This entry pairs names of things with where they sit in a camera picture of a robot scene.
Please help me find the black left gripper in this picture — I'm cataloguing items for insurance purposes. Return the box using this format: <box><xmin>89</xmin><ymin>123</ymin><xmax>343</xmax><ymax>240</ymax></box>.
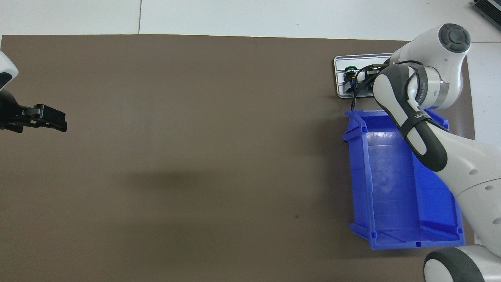
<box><xmin>0</xmin><ymin>89</ymin><xmax>68</xmax><ymax>134</ymax></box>

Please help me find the brown table mat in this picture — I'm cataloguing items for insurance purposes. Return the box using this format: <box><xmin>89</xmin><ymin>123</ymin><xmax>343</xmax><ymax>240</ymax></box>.
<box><xmin>0</xmin><ymin>34</ymin><xmax>493</xmax><ymax>282</ymax></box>

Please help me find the grey metal tray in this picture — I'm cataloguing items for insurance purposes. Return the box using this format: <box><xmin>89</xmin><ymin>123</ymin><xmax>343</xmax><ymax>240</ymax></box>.
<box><xmin>334</xmin><ymin>53</ymin><xmax>394</xmax><ymax>99</ymax></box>

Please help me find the blue plastic storage bin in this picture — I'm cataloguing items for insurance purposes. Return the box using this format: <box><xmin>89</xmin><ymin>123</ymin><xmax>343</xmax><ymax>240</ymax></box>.
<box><xmin>342</xmin><ymin>109</ymin><xmax>466</xmax><ymax>251</ymax></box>

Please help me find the black finned device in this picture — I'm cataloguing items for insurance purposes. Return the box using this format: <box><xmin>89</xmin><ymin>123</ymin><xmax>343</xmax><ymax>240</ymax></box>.
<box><xmin>472</xmin><ymin>0</ymin><xmax>501</xmax><ymax>21</ymax></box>

